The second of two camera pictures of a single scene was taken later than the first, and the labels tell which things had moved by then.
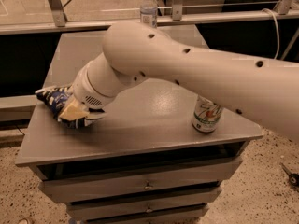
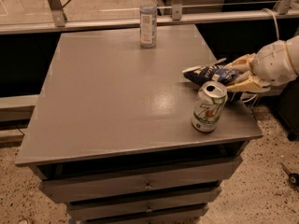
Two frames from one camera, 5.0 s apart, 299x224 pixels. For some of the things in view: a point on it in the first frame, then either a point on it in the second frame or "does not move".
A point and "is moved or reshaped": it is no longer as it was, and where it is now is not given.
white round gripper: (88, 94) to (270, 63)
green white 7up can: (206, 115) does not move
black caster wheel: (293, 177) does not move
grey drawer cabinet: (142, 162) does not move
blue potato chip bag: (54, 98) is moved or reshaped
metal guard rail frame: (64, 25) does not move
